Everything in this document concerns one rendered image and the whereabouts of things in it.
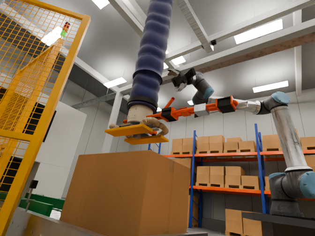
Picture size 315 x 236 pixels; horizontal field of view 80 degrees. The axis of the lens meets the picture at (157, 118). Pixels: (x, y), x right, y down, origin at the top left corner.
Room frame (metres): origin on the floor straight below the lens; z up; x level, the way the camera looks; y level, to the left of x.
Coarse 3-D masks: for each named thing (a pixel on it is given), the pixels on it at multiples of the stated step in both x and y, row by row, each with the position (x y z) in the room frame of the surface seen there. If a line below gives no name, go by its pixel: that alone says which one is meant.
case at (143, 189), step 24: (96, 168) 1.09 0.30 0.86; (120, 168) 0.96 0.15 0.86; (144, 168) 0.86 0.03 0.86; (168, 168) 0.98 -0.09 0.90; (72, 192) 1.20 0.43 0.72; (96, 192) 1.06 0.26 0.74; (120, 192) 0.94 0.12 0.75; (144, 192) 0.85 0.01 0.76; (168, 192) 0.99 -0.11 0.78; (72, 216) 1.15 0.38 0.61; (96, 216) 1.03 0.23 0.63; (120, 216) 0.92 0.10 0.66; (144, 216) 0.87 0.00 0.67; (168, 216) 1.01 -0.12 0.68
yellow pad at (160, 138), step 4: (148, 136) 1.22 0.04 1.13; (152, 136) 1.19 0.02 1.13; (156, 136) 1.17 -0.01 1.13; (160, 136) 1.15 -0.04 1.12; (124, 140) 1.36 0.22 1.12; (128, 140) 1.33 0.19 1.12; (132, 140) 1.32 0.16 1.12; (136, 140) 1.30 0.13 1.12; (140, 140) 1.29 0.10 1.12; (144, 140) 1.27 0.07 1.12; (148, 140) 1.26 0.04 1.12; (152, 140) 1.25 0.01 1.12; (156, 140) 1.23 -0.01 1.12; (160, 140) 1.22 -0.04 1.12; (164, 140) 1.21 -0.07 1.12; (168, 140) 1.22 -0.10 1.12; (132, 144) 1.42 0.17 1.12; (136, 144) 1.40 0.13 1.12
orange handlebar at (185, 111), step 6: (234, 102) 0.80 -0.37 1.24; (180, 108) 0.98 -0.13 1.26; (186, 108) 0.96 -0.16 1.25; (192, 108) 0.93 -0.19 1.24; (210, 108) 0.91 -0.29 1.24; (216, 108) 0.89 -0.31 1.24; (156, 114) 1.09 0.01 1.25; (180, 114) 1.03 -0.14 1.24; (186, 114) 1.00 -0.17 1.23; (126, 120) 1.26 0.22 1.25; (156, 132) 1.43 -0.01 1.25
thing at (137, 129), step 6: (120, 126) 1.17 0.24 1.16; (126, 126) 1.08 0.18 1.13; (132, 126) 1.05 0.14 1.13; (138, 126) 1.02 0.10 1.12; (144, 126) 1.01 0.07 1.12; (108, 132) 1.20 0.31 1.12; (114, 132) 1.18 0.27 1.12; (120, 132) 1.16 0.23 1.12; (126, 132) 1.15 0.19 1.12; (132, 132) 1.13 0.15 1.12; (138, 132) 1.11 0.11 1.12; (144, 132) 1.09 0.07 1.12; (150, 132) 1.08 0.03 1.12
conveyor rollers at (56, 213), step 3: (54, 210) 1.98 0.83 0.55; (57, 210) 2.00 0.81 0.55; (60, 210) 2.03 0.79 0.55; (51, 213) 1.77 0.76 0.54; (54, 213) 1.79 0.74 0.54; (57, 213) 1.81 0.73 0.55; (60, 213) 1.83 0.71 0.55; (51, 216) 1.58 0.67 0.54; (54, 216) 1.60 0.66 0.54; (57, 216) 1.62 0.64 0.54; (57, 219) 1.44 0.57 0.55
